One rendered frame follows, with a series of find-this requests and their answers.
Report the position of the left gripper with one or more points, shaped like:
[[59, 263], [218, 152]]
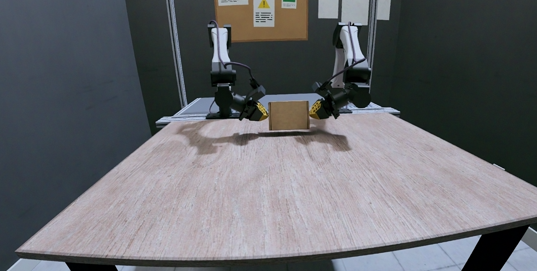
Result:
[[322, 109]]

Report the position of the grey aluminium crossbar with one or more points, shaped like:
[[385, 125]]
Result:
[[166, 120]]

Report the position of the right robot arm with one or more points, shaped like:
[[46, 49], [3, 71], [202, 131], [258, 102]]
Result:
[[221, 76]]

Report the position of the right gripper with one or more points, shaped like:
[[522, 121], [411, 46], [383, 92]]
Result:
[[254, 111]]

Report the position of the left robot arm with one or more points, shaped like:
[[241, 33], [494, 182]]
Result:
[[345, 40]]

